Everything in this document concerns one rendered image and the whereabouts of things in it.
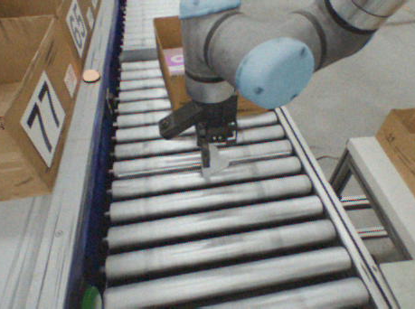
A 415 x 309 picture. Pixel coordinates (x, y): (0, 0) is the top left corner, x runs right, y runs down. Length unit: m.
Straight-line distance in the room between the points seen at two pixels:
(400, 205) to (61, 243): 0.70
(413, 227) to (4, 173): 0.80
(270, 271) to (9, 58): 0.79
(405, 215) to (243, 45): 0.56
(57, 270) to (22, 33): 0.57
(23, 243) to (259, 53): 0.46
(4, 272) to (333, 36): 0.58
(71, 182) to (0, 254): 0.15
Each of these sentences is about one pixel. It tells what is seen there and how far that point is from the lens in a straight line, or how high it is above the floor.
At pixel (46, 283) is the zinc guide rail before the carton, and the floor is 0.89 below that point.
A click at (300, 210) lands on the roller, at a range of 0.69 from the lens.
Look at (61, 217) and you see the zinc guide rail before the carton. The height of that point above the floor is 0.89.
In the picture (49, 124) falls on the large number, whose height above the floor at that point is 0.95.
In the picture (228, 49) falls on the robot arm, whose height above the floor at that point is 1.14.
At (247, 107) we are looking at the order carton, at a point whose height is 0.78.
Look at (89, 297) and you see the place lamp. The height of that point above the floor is 0.84.
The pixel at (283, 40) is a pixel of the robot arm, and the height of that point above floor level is 1.16.
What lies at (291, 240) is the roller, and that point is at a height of 0.74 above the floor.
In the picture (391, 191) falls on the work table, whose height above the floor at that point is 0.75.
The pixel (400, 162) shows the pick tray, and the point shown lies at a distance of 0.85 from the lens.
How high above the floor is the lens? 1.31
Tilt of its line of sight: 47 degrees down
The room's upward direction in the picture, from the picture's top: straight up
